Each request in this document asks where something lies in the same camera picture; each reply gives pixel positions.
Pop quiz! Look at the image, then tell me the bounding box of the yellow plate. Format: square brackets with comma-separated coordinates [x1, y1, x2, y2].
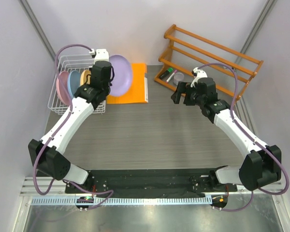
[80, 70, 91, 86]

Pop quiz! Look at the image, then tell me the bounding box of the wooden shelf rack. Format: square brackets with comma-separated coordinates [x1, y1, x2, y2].
[154, 24, 263, 100]

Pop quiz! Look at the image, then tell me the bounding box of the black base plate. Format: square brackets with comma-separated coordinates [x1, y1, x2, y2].
[65, 168, 237, 199]

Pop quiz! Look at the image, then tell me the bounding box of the pink plate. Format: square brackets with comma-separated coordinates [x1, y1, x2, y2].
[56, 71, 71, 106]

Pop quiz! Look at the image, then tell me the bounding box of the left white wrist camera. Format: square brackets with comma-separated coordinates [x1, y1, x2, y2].
[89, 49, 109, 63]

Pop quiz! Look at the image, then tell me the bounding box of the slotted cable duct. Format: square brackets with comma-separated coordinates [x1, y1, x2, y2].
[31, 195, 212, 206]

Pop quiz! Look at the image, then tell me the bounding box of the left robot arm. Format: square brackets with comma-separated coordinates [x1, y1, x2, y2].
[28, 61, 115, 193]

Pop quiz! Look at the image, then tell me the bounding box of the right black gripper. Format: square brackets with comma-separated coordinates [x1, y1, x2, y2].
[171, 82, 204, 107]

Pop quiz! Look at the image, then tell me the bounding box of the white wire dish rack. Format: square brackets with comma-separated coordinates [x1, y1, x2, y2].
[47, 54, 94, 115]

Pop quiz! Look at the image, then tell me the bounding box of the orange folder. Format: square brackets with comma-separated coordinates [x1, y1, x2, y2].
[106, 63, 148, 104]

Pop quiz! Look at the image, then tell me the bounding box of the green highlighter marker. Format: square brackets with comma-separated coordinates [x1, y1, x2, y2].
[159, 68, 173, 79]

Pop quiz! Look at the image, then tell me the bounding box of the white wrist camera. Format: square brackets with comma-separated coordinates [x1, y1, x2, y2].
[190, 67, 208, 87]
[89, 49, 109, 63]

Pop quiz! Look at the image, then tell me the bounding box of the purple plate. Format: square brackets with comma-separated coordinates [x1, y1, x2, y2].
[109, 55, 133, 97]

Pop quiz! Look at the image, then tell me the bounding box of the pink white marker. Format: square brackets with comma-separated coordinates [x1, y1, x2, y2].
[166, 70, 177, 83]

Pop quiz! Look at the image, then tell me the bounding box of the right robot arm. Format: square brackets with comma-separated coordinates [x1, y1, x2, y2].
[171, 77, 281, 191]

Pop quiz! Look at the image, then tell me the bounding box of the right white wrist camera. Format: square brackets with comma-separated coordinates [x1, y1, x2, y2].
[190, 67, 208, 87]

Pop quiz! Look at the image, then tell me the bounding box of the clear plastic cup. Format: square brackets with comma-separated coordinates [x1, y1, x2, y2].
[173, 72, 185, 86]

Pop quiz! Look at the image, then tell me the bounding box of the blue plate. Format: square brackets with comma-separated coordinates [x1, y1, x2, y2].
[67, 70, 81, 99]

